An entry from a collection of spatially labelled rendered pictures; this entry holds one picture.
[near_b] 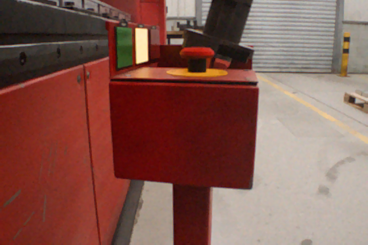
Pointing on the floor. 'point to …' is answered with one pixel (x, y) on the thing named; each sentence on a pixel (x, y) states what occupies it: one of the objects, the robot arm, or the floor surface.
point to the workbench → (183, 30)
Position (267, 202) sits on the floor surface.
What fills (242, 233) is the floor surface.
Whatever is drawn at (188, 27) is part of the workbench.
